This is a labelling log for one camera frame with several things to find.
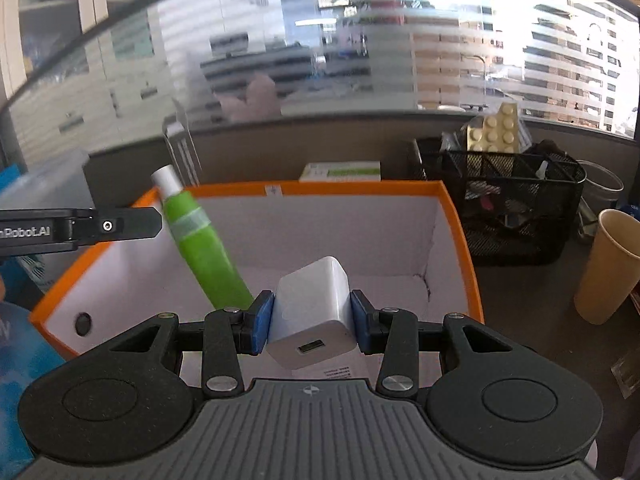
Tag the frosted glass desk partition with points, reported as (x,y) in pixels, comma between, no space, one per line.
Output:
(125,85)

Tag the translucent plastic cup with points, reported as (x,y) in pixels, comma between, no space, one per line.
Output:
(45,185)

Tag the brown paper cup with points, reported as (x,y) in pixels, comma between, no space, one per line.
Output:
(607,265)

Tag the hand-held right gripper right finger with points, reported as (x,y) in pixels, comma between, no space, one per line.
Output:
(360,322)

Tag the green and white flat box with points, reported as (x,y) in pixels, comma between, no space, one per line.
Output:
(342,171)

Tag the orange cardboard box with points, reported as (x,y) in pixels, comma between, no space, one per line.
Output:
(350,240)

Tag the yellow building block plate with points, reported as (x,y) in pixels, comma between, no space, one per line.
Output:
(497,127)

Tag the green tube with white cap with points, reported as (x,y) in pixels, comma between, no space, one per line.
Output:
(202,250)

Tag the pink plush toy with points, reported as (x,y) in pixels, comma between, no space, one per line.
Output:
(250,100)

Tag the printed blue desk mat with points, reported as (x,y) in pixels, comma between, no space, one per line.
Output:
(22,370)

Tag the white charger block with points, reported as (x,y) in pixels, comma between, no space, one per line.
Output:
(312,320)

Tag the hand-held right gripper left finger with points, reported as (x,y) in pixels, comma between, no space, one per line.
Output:
(264,322)

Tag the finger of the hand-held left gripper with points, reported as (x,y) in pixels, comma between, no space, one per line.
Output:
(135,222)

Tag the small white dropper bottle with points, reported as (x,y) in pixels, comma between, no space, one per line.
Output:
(542,171)

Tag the black mesh desk organizer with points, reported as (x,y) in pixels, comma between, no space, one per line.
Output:
(515,210)

